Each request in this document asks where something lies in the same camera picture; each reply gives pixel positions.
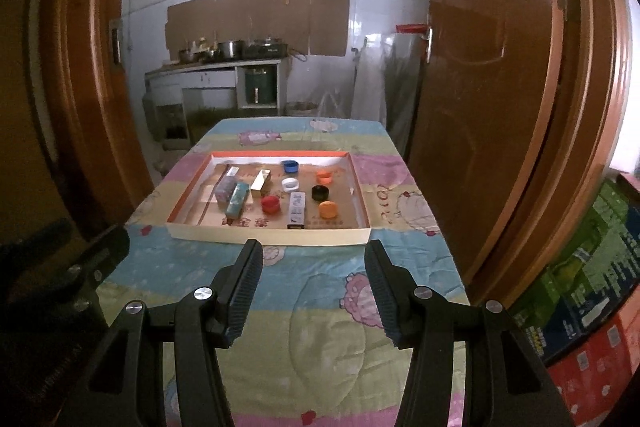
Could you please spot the round floor basin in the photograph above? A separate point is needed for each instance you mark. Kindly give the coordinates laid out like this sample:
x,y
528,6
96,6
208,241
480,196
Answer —
x,y
301,108

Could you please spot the red paper strip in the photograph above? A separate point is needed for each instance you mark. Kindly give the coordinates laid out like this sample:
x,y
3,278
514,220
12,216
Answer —
x,y
411,28

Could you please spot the metal lock plate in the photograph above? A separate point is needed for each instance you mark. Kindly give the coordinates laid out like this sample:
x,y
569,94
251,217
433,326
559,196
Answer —
x,y
116,42

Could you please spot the cardboard wall sheets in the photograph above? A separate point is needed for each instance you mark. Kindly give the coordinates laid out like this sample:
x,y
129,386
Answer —
x,y
260,19

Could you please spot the clear plastic sheeting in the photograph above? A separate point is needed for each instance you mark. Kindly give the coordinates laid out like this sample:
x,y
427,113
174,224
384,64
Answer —
x,y
385,87

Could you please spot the blue bottle cap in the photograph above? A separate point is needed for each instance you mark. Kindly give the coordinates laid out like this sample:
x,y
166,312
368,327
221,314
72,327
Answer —
x,y
290,166

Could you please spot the teal lighter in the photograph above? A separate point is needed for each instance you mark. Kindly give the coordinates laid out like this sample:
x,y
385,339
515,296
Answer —
x,y
237,200

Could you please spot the red printed carton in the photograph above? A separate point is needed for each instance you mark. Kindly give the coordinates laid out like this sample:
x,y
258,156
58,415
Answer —
x,y
595,372

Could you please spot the gold lighter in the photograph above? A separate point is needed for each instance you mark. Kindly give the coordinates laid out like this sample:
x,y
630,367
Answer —
x,y
260,183

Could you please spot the green printed carton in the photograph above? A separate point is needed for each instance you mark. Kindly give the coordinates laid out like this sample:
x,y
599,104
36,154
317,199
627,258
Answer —
x,y
590,267

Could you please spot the steel pan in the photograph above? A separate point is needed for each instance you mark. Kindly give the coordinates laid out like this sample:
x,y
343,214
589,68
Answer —
x,y
190,55

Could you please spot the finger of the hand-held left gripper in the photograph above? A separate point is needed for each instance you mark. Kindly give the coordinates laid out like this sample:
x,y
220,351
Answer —
x,y
40,236
107,248

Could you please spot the grey floral lighter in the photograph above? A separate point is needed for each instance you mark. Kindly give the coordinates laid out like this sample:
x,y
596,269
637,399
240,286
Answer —
x,y
225,191

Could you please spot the green air fryer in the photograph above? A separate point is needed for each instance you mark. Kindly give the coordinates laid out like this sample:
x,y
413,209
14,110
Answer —
x,y
259,87

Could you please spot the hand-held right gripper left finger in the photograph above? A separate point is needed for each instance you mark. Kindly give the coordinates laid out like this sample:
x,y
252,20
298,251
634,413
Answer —
x,y
245,292

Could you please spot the black bottle cap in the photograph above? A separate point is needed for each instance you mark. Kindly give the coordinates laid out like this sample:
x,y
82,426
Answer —
x,y
320,193

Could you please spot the red bottle cap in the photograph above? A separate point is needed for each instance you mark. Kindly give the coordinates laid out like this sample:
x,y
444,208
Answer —
x,y
270,204

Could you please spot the brown wooden door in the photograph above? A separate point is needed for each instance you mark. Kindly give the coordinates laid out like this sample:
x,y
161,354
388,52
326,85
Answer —
x,y
480,107

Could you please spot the shallow cardboard tray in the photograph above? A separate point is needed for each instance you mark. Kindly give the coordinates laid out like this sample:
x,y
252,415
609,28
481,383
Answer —
x,y
270,237

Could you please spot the wooden door frame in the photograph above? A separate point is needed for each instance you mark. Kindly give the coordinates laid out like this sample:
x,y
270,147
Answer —
x,y
590,107

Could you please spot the white plastic bag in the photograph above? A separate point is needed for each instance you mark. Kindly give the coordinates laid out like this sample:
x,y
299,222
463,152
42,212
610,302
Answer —
x,y
330,104

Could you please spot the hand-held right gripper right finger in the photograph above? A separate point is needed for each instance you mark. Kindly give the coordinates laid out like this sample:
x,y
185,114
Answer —
x,y
384,297

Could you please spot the steel cooking pot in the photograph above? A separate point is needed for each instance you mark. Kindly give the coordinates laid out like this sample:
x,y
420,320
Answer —
x,y
231,49

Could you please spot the pastel cartoon printed blanket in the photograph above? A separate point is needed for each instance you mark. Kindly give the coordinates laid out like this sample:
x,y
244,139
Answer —
x,y
310,332

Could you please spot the white bottle cap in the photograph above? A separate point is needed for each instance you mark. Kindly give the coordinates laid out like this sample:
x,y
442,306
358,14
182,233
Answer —
x,y
290,184

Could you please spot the orange bottle cap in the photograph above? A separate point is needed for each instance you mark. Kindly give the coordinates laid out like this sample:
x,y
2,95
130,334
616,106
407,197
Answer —
x,y
324,177
327,210

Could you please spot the white kitchen counter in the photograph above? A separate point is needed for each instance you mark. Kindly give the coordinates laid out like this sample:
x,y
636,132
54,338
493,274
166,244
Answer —
x,y
200,79

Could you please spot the white printed lighter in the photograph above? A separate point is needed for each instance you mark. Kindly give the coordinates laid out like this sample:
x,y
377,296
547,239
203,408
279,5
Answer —
x,y
296,209

